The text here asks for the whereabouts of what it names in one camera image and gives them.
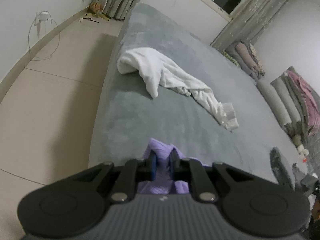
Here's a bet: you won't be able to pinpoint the grey-green garment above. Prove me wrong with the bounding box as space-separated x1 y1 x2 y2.
292 163 319 188

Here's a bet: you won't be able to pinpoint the floral patterned cloth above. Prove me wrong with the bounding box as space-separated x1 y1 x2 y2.
247 44 265 78

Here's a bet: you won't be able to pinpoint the green patterned cloth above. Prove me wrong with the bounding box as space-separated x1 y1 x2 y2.
221 51 242 68

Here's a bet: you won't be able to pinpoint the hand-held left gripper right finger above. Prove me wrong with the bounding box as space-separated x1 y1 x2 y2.
170 150 265 203

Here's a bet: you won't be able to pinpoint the thin white cable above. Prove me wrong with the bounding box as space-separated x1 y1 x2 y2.
27 15 61 61

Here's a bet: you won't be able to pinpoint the white charger plug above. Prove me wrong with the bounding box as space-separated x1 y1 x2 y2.
37 10 50 23

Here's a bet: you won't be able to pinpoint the brown woven item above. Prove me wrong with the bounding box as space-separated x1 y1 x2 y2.
90 1 103 15

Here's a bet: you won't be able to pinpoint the purple pants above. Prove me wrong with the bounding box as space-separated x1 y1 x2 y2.
137 137 210 195

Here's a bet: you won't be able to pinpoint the grey bed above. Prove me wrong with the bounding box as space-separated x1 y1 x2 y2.
89 3 310 195

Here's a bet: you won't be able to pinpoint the dark grey garment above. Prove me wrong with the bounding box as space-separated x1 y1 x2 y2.
271 147 296 188

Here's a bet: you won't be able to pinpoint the white flat board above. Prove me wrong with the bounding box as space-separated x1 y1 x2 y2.
101 0 113 13

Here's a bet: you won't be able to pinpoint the star-patterned grey curtain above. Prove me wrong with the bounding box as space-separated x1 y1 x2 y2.
96 0 148 20
210 0 297 53

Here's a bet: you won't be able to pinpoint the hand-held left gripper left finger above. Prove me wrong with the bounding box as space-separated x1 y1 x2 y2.
62 153 157 203

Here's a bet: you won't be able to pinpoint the white pants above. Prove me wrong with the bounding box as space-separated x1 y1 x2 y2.
117 47 239 131

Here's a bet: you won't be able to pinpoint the white plush toy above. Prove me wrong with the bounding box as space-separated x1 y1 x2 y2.
297 145 310 157

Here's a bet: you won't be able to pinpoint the pink pillow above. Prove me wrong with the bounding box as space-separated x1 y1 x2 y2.
282 70 320 130

